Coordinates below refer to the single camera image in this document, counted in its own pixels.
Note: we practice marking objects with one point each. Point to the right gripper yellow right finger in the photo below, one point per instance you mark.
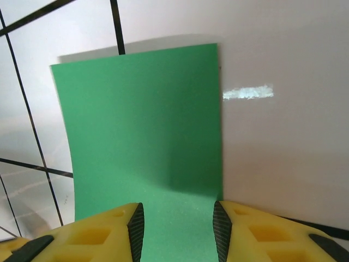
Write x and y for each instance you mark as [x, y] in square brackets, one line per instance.
[272, 234]

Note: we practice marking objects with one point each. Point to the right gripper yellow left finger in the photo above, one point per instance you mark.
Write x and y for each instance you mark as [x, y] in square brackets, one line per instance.
[90, 237]

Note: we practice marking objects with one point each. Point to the green paper sheet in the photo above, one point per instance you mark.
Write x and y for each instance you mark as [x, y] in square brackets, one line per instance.
[141, 122]

